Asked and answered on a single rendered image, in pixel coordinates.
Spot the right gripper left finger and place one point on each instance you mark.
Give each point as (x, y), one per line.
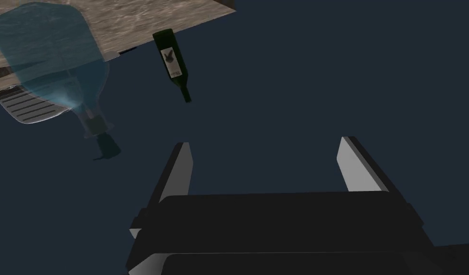
(178, 173)

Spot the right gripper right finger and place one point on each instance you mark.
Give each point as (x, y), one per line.
(360, 170)

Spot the dark green wine bottle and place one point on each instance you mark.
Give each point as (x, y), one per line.
(172, 61)

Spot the grey slotted sink drainer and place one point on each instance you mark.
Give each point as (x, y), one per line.
(26, 105)

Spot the clear blue glass bottle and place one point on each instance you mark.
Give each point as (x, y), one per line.
(51, 57)

